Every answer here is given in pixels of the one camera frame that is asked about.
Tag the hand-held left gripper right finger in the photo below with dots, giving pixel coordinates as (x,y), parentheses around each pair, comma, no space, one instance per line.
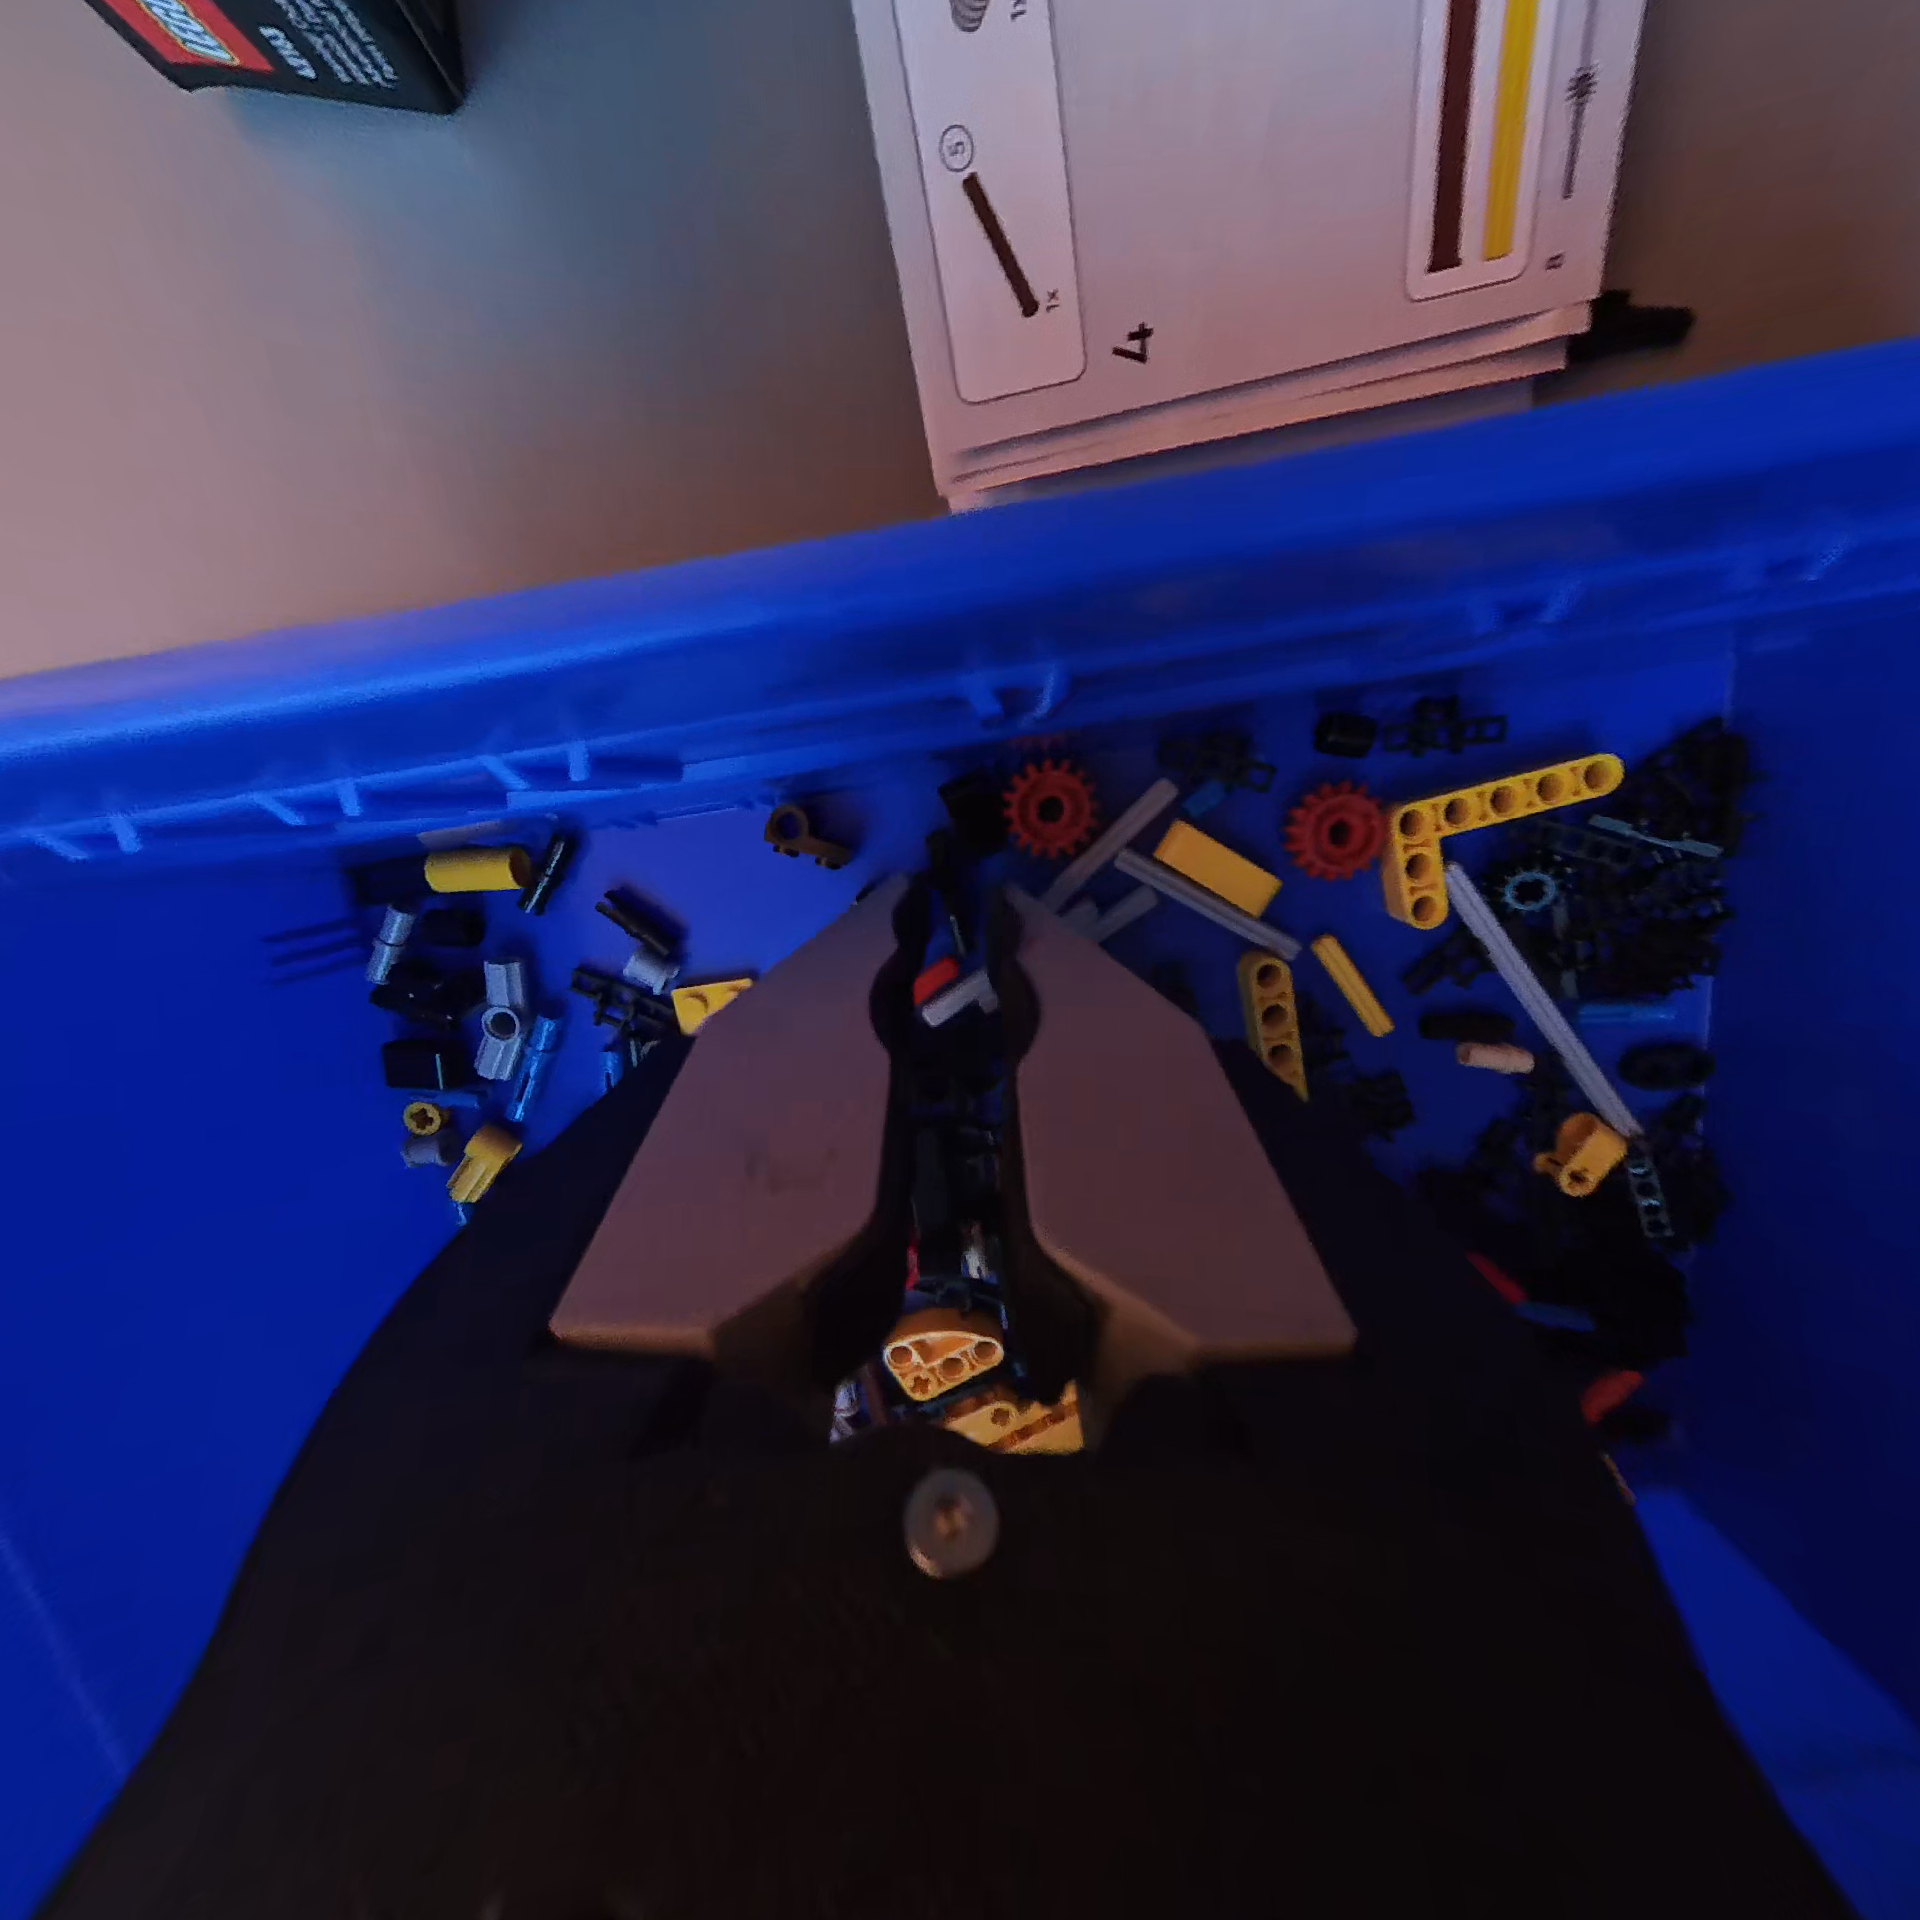
(1171,1184)

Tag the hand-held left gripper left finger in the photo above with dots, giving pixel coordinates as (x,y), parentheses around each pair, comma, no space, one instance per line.
(733,1169)

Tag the long black lego beam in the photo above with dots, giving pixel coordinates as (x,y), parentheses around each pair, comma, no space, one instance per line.
(951,1157)

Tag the blue plastic bin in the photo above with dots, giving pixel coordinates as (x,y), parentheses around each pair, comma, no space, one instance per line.
(180,1200)

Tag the pile of loose lego pieces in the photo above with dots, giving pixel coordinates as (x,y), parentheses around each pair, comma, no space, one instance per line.
(1500,793)

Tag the small black lego connector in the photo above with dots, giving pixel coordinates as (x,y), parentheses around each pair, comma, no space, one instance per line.
(1632,322)

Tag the white lego instruction booklet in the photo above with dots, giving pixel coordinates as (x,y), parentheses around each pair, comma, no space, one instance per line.
(1244,195)

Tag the black cardboard lego box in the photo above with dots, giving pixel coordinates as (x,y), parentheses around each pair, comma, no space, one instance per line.
(346,53)

